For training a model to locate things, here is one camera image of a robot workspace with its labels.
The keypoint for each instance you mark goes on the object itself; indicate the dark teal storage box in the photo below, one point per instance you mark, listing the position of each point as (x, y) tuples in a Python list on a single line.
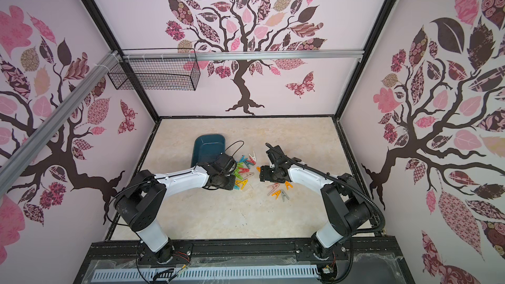
[(207, 148)]

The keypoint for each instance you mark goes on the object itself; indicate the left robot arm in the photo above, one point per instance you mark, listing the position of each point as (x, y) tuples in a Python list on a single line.
[(139, 203)]

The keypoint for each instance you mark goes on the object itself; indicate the yellow clothespin in pile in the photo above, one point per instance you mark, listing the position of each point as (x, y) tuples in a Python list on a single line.
[(240, 184)]

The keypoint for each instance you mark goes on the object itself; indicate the orange clothespin right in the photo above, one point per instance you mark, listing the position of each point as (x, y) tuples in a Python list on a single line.
[(288, 185)]

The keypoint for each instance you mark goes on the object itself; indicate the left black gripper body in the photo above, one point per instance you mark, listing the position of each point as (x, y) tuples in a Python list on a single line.
[(227, 182)]

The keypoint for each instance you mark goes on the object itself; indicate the orange clothespin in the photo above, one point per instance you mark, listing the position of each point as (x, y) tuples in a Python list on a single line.
[(276, 193), (288, 185)]

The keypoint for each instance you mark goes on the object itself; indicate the aluminium rail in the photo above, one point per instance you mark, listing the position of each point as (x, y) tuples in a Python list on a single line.
[(264, 55), (22, 158)]

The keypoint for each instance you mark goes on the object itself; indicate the orange clothespin lower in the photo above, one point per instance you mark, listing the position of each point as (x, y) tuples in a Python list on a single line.
[(276, 193)]

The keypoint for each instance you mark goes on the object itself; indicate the black wire basket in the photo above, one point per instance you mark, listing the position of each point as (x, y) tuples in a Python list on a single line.
[(159, 69)]

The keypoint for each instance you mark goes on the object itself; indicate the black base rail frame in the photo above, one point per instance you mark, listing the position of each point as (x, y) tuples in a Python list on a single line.
[(366, 260)]

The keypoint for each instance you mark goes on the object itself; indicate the left aluminium rail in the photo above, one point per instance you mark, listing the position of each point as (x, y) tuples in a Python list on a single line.
[(22, 158)]

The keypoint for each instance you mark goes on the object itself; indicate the white slotted cable duct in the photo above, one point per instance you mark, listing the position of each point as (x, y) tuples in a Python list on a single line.
[(205, 273)]

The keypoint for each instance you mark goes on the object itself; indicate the back aluminium rail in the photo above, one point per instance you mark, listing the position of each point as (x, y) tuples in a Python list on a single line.
[(264, 55)]

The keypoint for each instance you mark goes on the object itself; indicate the white clothespin top pile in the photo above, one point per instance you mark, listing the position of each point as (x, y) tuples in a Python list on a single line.
[(253, 158)]

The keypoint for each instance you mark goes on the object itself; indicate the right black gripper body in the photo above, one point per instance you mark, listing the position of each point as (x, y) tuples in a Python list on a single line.
[(266, 172)]

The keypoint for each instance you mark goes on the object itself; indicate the green clothespin in pile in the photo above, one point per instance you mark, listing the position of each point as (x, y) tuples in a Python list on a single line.
[(238, 175)]

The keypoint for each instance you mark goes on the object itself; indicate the beige clothespin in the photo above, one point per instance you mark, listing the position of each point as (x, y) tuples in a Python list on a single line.
[(273, 188)]

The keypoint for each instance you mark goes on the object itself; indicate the grey clothespin lower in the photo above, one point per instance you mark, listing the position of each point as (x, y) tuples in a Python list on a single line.
[(284, 196)]

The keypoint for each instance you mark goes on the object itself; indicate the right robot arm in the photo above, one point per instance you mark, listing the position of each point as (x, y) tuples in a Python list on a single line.
[(349, 210)]

